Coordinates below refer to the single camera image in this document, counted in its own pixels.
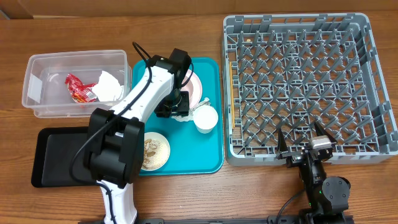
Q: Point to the white bowl with food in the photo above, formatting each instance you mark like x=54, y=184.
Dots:
x=156, y=151

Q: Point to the teal plastic tray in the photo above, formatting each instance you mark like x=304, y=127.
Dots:
x=192, y=152

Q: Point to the wooden chopstick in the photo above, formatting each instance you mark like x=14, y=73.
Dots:
x=232, y=95

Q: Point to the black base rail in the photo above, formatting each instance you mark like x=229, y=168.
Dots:
x=217, y=221

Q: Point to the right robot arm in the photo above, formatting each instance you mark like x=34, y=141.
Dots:
x=327, y=196

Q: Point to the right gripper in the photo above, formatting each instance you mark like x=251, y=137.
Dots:
x=294, y=156

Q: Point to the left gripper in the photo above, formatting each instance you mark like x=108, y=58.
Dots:
x=183, y=108

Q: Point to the black plastic tray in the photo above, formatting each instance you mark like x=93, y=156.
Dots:
x=54, y=152

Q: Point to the foil paper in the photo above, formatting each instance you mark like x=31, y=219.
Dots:
x=189, y=117

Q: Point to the grey dishwasher rack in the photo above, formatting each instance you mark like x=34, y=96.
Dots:
x=290, y=70

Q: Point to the pink bowl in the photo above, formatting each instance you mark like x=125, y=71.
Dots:
x=189, y=88

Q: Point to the pink plate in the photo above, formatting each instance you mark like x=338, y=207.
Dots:
x=197, y=89

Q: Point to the clear plastic bin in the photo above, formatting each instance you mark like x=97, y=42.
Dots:
x=44, y=89

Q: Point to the white napkin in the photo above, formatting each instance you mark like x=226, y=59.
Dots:
x=108, y=88

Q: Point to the white paper cup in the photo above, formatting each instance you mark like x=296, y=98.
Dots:
x=205, y=118

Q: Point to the red snack wrapper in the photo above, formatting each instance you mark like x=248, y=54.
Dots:
x=80, y=92

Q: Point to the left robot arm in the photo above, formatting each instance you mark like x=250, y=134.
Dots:
x=114, y=150

